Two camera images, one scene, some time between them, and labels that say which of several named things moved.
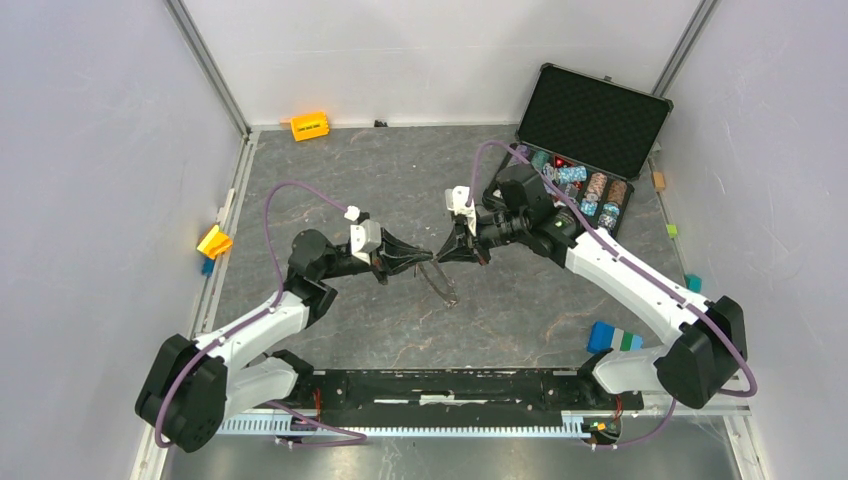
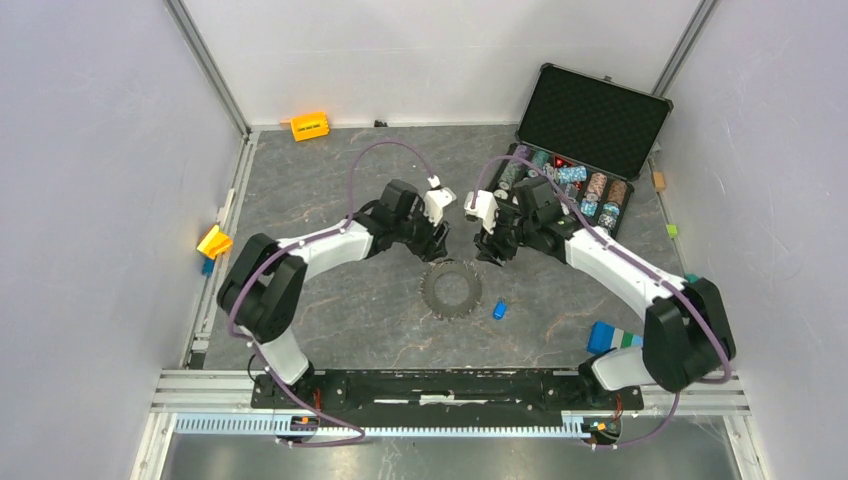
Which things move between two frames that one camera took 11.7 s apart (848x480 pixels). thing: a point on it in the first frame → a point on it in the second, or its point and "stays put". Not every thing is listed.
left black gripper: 407,255 → 431,247
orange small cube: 659,179 stays put
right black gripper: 462,245 → 487,243
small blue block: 208,266 stays put
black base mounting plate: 452,397 stays put
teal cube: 693,283 stays put
